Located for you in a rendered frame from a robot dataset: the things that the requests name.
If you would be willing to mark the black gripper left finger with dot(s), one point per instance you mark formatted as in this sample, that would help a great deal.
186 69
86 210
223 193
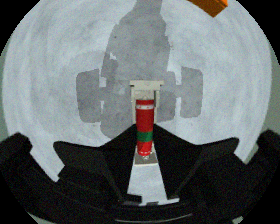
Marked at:
113 160

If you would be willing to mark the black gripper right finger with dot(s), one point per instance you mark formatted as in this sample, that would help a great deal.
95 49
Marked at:
179 159

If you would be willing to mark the red cylinder with green band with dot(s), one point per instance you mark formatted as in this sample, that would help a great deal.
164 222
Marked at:
144 122

